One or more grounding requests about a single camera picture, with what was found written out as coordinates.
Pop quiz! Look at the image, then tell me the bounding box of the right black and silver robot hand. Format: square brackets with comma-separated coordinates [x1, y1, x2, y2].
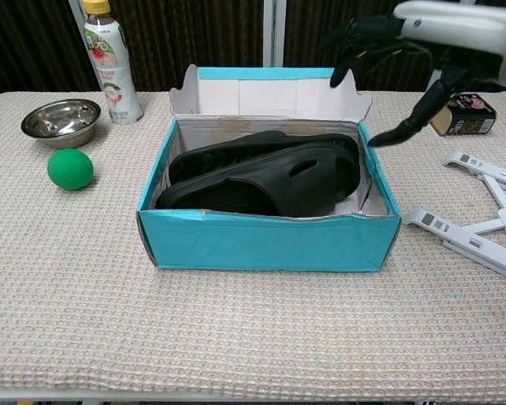
[319, 0, 506, 149]

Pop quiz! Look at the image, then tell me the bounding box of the black slipper with strap hole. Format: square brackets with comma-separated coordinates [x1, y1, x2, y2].
[154, 145, 362, 219]

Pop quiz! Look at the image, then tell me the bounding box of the light blue cardboard shoe box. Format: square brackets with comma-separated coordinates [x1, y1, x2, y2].
[135, 63, 402, 273]

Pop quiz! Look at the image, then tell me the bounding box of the black and gold tin can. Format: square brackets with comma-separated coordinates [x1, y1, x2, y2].
[429, 92, 498, 138]

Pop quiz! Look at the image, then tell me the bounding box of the white folding laptop stand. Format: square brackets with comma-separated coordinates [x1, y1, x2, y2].
[402, 150, 506, 284]

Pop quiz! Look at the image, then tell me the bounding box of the drink bottle with yellow cap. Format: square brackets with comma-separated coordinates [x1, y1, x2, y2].
[82, 0, 144, 125]

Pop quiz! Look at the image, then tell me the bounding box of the beige waffle-weave tablecloth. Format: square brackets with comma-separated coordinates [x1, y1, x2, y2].
[0, 90, 506, 401]

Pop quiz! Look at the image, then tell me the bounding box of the stainless steel bowl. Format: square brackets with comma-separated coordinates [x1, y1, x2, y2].
[20, 98, 102, 149]

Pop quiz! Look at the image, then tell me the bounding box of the green ball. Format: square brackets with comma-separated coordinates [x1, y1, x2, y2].
[46, 148, 94, 192]

